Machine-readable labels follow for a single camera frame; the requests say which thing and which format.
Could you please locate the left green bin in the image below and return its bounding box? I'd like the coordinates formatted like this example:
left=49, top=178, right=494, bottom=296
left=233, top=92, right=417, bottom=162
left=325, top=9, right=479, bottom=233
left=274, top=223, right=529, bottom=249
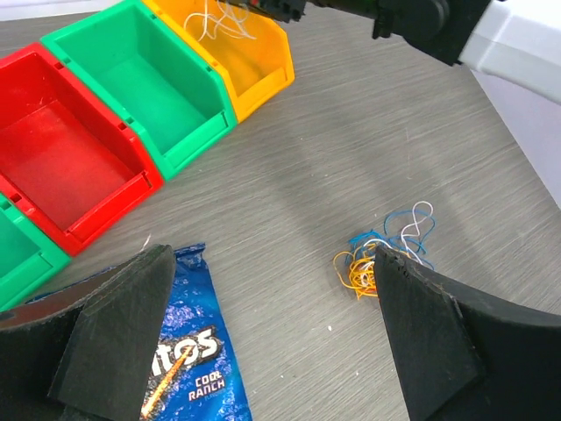
left=1, top=196, right=71, bottom=311

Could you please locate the red bin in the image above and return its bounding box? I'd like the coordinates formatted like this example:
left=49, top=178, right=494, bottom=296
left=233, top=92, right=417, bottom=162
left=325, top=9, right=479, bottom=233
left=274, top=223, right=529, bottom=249
left=1, top=43, right=164, bottom=256

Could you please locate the orange bin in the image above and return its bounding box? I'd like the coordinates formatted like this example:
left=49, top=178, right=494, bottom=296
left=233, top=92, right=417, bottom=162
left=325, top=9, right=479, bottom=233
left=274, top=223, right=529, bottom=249
left=145, top=0, right=295, bottom=123

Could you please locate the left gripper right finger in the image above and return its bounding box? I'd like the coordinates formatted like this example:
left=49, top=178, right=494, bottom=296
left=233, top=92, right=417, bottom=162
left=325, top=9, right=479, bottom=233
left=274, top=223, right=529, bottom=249
left=375, top=246, right=560, bottom=420

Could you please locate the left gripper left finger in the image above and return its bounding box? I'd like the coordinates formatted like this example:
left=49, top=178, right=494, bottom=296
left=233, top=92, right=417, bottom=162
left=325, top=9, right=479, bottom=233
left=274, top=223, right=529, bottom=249
left=1, top=245, right=175, bottom=420

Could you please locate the orange thin cable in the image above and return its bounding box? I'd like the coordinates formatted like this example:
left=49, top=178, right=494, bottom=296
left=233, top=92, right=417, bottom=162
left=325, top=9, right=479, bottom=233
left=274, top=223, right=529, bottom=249
left=348, top=258, right=379, bottom=295

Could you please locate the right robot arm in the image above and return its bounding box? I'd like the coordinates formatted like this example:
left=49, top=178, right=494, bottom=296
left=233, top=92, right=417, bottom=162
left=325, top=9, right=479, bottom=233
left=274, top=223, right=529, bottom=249
left=314, top=0, right=560, bottom=103

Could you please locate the green bin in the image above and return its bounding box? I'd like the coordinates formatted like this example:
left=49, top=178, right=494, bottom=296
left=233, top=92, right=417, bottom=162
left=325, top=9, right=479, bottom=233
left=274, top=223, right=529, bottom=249
left=1, top=196, right=71, bottom=311
left=40, top=1, right=238, bottom=181

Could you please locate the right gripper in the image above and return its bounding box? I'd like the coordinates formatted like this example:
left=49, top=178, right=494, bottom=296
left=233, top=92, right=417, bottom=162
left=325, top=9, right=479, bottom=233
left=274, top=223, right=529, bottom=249
left=224, top=0, right=307, bottom=23

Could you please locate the blue thin cable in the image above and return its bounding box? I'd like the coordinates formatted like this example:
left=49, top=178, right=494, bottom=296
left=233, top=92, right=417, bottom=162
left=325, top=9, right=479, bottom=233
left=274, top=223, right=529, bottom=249
left=348, top=210, right=438, bottom=271

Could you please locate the right green bin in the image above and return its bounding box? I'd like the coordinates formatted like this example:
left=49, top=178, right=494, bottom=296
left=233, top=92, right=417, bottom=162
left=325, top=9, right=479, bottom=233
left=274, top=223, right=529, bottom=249
left=40, top=1, right=238, bottom=181

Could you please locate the blue Doritos chip bag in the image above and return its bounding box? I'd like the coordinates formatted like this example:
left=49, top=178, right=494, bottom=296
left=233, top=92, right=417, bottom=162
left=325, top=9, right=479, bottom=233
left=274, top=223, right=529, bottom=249
left=25, top=242, right=253, bottom=421

